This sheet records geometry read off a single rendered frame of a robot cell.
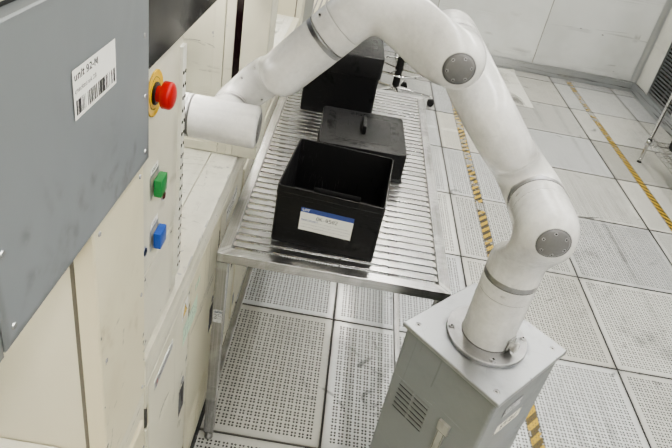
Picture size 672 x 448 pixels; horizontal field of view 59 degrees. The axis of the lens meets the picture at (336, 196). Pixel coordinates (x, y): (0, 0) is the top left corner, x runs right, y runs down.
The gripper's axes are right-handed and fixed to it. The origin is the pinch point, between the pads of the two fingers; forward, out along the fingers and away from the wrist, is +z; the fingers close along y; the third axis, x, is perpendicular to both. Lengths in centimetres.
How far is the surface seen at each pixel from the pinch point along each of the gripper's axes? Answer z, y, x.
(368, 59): -54, 107, -18
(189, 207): -15.0, 14.7, -32.1
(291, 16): -16, 188, -32
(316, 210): -45, 21, -31
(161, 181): -21.7, -28.5, 2.5
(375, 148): -60, 66, -33
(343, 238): -54, 20, -37
